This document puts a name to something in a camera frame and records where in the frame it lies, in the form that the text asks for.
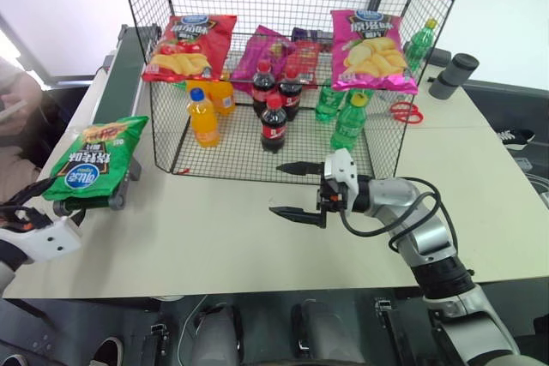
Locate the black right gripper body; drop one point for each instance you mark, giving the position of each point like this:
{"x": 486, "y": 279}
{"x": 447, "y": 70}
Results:
{"x": 332, "y": 201}

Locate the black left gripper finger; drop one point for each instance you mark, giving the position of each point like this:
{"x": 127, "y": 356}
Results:
{"x": 25, "y": 192}
{"x": 77, "y": 215}

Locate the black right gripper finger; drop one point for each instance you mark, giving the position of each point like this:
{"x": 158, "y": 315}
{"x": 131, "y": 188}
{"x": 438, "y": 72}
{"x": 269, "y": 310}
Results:
{"x": 302, "y": 167}
{"x": 300, "y": 214}

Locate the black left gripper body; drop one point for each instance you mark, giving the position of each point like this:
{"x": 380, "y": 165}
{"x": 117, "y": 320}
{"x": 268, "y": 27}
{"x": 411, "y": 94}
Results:
{"x": 19, "y": 217}

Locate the green potato chip bag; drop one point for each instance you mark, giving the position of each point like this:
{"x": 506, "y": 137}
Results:
{"x": 96, "y": 160}

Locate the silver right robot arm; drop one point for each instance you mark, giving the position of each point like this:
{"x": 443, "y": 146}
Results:
{"x": 422, "y": 235}

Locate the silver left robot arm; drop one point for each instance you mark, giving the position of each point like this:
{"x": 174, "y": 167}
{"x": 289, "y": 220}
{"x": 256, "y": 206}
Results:
{"x": 8, "y": 265}

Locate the dark green conveyor belt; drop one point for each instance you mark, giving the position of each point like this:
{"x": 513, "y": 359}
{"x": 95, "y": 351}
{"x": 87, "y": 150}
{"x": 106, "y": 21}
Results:
{"x": 115, "y": 83}

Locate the cola bottle red cap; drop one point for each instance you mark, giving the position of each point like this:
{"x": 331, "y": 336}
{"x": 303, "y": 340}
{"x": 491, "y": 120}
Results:
{"x": 261, "y": 89}
{"x": 273, "y": 128}
{"x": 290, "y": 98}

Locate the green soda bottle yellow cap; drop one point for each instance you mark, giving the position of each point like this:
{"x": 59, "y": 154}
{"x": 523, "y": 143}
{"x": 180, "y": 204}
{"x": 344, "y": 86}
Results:
{"x": 417, "y": 46}
{"x": 348, "y": 126}

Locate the small red snack bag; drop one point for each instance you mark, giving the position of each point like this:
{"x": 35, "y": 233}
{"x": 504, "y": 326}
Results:
{"x": 305, "y": 61}

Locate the orange soda bottle blue cap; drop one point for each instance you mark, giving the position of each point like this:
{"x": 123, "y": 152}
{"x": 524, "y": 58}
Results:
{"x": 203, "y": 124}

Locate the small purple snack bag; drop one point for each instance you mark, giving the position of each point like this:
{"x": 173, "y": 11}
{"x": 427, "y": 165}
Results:
{"x": 261, "y": 55}

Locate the large pink potato chip bag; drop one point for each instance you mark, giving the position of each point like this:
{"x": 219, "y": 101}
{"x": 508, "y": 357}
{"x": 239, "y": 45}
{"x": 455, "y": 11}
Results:
{"x": 371, "y": 53}

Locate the dark purple snack bag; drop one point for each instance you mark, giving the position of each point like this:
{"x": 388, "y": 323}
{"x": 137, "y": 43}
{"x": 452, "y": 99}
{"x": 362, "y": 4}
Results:
{"x": 311, "y": 34}

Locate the black shoe white rim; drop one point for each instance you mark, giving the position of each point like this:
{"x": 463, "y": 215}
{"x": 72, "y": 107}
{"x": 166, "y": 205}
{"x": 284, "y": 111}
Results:
{"x": 107, "y": 353}

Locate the grey rounded shape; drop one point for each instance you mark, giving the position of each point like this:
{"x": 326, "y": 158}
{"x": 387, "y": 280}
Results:
{"x": 214, "y": 336}

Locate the red potato chip bag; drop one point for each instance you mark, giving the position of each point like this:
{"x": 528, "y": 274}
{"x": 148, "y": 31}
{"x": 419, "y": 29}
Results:
{"x": 193, "y": 46}

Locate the grey cylindrical flask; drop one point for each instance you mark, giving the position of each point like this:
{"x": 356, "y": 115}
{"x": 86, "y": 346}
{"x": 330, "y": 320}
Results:
{"x": 452, "y": 76}

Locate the black sneaker white sole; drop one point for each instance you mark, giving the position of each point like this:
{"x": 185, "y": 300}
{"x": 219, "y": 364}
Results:
{"x": 514, "y": 138}

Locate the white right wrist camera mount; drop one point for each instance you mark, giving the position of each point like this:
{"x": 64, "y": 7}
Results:
{"x": 341, "y": 169}

